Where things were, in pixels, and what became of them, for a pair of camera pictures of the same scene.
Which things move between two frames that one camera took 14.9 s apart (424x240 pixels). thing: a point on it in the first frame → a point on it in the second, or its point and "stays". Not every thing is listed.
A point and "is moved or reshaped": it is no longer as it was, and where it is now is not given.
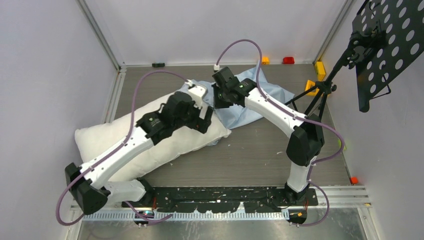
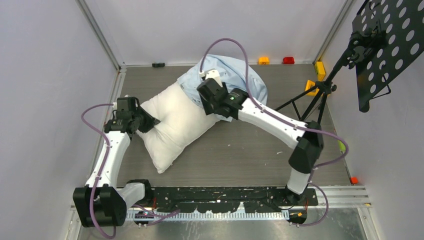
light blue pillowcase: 257,78 → 231,71
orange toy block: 265,60 stays
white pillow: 94,138 is moved or reshaped
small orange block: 354,180 stays
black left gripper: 201,124 → 151,121
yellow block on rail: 320,70 stays
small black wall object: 157,65 stays
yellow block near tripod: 310,83 stays
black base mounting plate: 221,199 stays
